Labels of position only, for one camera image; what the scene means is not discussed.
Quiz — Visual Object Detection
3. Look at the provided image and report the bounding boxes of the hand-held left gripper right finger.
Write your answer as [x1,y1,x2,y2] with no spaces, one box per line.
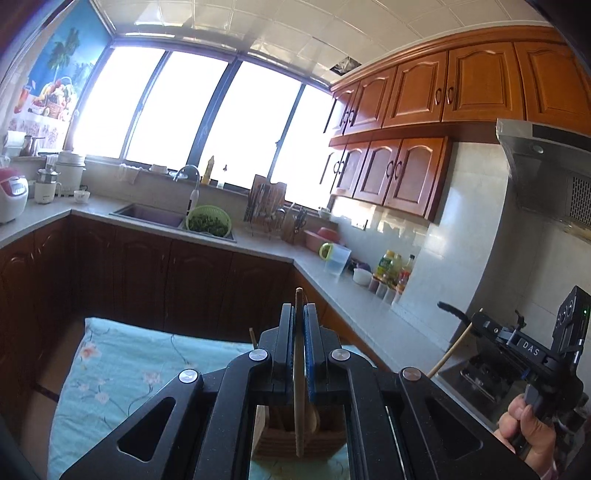
[303,303,539,480]

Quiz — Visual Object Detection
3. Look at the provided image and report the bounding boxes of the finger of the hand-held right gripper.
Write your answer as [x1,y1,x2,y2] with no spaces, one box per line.
[470,310,520,348]

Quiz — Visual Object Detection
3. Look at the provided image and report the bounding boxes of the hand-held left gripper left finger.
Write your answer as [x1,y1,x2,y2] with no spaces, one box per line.
[60,304,295,480]

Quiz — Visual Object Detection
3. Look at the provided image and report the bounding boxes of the wooden chopstick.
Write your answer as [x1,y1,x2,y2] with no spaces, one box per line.
[427,308,484,378]
[294,287,309,459]

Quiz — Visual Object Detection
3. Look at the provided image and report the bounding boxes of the wooden chopstick holder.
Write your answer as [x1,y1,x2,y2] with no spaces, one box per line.
[252,404,349,462]

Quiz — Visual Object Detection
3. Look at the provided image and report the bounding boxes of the person's right hand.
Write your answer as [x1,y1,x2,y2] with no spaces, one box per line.
[494,394,559,462]

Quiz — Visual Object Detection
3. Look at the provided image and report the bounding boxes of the gas stove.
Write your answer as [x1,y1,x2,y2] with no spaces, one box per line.
[436,355,527,416]

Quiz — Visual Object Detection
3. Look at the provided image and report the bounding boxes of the white spice jars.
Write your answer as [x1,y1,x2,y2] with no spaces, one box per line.
[369,279,403,306]

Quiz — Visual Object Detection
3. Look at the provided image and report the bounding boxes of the pink basin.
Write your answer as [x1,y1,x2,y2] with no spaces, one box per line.
[303,226,342,253]

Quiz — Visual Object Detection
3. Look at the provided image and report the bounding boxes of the knife block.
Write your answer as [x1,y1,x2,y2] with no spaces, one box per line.
[283,205,308,245]

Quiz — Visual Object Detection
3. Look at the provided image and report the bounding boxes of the green colander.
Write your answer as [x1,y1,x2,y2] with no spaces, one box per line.
[185,205,232,239]

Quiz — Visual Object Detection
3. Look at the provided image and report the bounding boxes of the cutting board rack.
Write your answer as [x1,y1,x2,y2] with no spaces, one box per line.
[244,174,288,237]

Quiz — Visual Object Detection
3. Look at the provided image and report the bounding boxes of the dark wooden base cabinets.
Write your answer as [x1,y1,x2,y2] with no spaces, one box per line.
[0,213,370,444]

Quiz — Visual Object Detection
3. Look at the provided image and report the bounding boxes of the teal floral tablecloth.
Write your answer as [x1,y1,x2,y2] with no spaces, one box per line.
[46,316,370,480]

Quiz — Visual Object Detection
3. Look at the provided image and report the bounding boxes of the steel range hood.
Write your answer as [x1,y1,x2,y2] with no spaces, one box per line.
[495,117,591,237]

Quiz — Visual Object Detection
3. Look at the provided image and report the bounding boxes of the chrome faucet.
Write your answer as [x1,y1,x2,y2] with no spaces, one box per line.
[173,165,203,217]

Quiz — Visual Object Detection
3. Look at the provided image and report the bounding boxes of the kitchen sink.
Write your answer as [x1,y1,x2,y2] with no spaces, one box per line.
[110,203,237,243]

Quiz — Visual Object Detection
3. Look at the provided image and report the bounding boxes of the large kitchen window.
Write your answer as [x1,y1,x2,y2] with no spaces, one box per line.
[69,44,340,209]

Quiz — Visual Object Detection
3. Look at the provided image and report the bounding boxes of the white electric pot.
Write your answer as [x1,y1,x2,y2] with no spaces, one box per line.
[54,151,88,195]

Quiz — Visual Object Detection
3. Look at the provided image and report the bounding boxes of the small blender appliance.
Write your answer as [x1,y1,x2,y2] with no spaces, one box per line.
[36,164,62,204]

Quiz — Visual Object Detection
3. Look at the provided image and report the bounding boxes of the white pink rice cooker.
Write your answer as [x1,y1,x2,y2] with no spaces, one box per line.
[0,168,29,225]

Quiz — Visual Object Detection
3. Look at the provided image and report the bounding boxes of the white paper roll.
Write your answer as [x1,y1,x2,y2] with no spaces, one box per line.
[4,130,27,158]

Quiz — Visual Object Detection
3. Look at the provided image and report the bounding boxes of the clear jug green handle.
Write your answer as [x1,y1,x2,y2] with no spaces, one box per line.
[320,242,352,278]

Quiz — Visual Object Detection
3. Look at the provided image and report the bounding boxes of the wooden wall cabinets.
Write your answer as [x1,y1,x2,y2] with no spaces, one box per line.
[327,28,591,225]

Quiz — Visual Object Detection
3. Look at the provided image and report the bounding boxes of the tropical fruit wall poster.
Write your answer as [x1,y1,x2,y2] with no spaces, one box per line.
[7,0,115,155]

